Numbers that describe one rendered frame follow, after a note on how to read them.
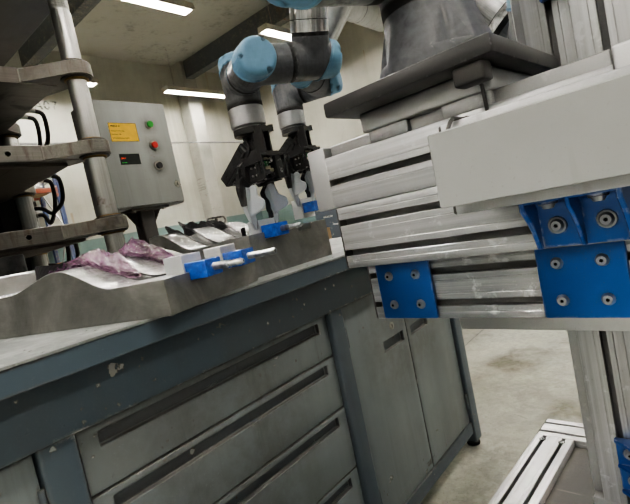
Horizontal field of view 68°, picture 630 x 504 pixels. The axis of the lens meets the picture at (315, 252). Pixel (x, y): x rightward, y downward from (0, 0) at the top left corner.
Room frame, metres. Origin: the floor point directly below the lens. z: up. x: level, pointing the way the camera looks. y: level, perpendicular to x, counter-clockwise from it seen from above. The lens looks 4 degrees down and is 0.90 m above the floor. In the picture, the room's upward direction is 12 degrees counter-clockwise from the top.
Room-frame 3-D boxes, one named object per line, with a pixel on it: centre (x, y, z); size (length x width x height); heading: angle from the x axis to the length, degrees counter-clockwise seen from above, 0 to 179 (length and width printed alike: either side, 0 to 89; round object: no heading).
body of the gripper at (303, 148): (1.30, -0.02, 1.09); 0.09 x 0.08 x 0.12; 49
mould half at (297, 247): (1.22, 0.23, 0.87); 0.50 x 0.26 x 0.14; 50
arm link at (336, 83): (1.26, -0.10, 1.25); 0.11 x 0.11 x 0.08; 70
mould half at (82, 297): (0.89, 0.40, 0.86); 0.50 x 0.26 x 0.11; 67
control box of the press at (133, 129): (1.83, 0.63, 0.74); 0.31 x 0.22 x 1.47; 140
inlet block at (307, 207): (1.29, -0.03, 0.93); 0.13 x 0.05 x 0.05; 49
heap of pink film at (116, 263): (0.89, 0.39, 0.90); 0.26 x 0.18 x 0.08; 67
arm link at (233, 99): (1.00, 0.08, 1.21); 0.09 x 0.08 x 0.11; 20
